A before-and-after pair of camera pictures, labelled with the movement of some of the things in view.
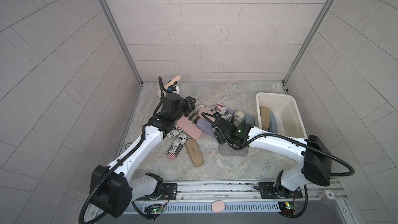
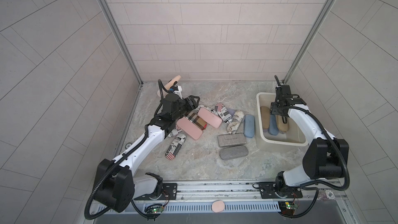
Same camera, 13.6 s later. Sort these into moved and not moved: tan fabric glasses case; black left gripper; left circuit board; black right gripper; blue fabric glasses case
Moved: black right gripper
Not moved: left circuit board; black left gripper; blue fabric glasses case; tan fabric glasses case
